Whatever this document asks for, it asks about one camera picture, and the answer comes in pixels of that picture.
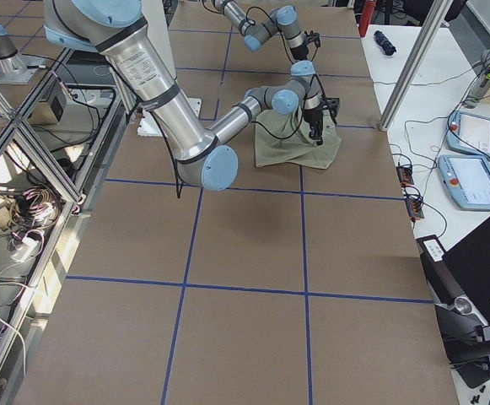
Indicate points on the orange black electronics box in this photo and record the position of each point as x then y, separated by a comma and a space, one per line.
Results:
404, 174
414, 208

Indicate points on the aluminium frame post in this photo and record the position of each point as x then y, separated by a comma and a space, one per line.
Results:
427, 33

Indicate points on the upper orange black electronics box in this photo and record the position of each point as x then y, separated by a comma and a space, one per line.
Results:
404, 174

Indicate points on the upper blue teach pendant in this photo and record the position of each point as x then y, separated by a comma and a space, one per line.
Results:
469, 133

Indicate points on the lower orange black electronics box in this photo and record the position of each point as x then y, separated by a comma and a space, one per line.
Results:
414, 208

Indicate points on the white power adapter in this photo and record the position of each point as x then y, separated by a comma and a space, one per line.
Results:
28, 248

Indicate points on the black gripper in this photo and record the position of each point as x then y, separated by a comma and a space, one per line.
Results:
313, 116
299, 53

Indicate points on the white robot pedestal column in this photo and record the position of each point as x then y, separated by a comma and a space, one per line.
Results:
164, 67

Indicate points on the lower blue teach pendant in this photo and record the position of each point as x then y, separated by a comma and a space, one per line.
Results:
467, 180

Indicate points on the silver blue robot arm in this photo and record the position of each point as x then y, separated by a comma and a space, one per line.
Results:
118, 30
261, 21

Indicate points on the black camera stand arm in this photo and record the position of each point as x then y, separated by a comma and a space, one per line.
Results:
466, 342

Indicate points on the olive green long-sleeve shirt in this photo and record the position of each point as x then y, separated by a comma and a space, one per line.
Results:
285, 139

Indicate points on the folded dark blue umbrella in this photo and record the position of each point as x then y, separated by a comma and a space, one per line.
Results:
384, 43

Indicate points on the blue teach pendant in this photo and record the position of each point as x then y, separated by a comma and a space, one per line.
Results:
467, 180
469, 133

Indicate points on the black box with label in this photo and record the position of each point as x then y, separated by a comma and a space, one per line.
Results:
440, 278

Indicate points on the aluminium side frame rack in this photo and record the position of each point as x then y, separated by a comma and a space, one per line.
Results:
61, 113

